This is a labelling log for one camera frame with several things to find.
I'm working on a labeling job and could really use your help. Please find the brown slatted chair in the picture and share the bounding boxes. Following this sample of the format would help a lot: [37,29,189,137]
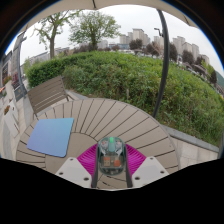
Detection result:
[26,75,75,118]

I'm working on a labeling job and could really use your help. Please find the round leafy tree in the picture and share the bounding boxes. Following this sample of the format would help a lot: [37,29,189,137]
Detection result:
[68,10,122,51]

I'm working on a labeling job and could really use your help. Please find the apartment buildings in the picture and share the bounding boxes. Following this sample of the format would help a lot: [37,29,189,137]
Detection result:
[119,28,211,66]

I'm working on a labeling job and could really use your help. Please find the transparent computer mouse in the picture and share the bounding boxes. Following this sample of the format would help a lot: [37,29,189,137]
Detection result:
[97,135,128,176]

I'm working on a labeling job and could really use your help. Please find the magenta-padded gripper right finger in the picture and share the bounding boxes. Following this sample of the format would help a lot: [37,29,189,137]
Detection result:
[124,143,170,189]

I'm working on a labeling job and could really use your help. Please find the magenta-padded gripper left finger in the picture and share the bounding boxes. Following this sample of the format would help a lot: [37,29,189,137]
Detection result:
[54,143,100,190]

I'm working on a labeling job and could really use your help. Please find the beige umbrella canopy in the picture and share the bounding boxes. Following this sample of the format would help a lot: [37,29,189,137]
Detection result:
[19,0,198,28]

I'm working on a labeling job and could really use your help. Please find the blue mouse pad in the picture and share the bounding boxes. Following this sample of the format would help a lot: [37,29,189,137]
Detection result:
[26,117,75,158]

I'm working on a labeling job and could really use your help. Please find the dark grey post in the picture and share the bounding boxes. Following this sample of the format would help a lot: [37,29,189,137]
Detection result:
[11,31,28,101]

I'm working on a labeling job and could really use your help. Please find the dark curved umbrella pole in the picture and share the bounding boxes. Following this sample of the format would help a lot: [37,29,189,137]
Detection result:
[151,9,171,118]

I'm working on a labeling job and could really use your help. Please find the thin sparse tree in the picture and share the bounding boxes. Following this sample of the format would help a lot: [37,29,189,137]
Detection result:
[33,9,81,60]

